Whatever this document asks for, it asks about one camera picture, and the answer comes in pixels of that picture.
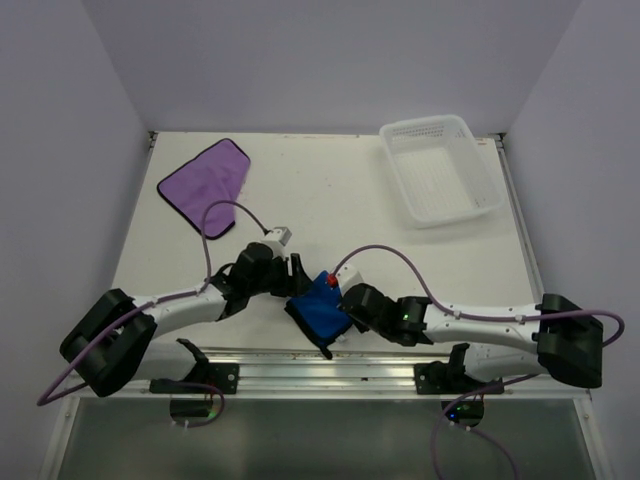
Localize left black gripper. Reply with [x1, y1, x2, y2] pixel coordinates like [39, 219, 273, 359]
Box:
[247, 251, 313, 297]

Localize blue towel black trim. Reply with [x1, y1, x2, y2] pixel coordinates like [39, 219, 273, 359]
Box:
[285, 271, 353, 360]

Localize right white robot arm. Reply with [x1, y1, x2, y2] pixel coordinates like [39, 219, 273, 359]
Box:
[340, 283, 604, 393]

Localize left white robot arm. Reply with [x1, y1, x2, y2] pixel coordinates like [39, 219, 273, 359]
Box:
[59, 242, 312, 397]

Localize purple towel black trim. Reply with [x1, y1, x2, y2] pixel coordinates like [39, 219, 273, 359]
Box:
[156, 138, 251, 233]

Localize white plastic basket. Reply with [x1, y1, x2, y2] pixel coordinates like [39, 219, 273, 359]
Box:
[379, 114, 505, 229]

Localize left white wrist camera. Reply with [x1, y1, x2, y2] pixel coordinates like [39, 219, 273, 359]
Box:
[260, 226, 292, 259]

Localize right black base bracket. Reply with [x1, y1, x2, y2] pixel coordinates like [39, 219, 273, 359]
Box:
[413, 361, 455, 395]

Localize black base bracket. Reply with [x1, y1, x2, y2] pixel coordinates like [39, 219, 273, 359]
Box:
[413, 361, 455, 395]
[149, 362, 240, 395]

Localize aluminium mounting rail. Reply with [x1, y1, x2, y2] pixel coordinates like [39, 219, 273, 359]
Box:
[87, 342, 591, 400]

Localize left black base bracket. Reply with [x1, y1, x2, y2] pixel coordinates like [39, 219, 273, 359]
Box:
[149, 362, 240, 395]

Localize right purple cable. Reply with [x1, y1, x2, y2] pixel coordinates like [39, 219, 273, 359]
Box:
[335, 244, 625, 480]

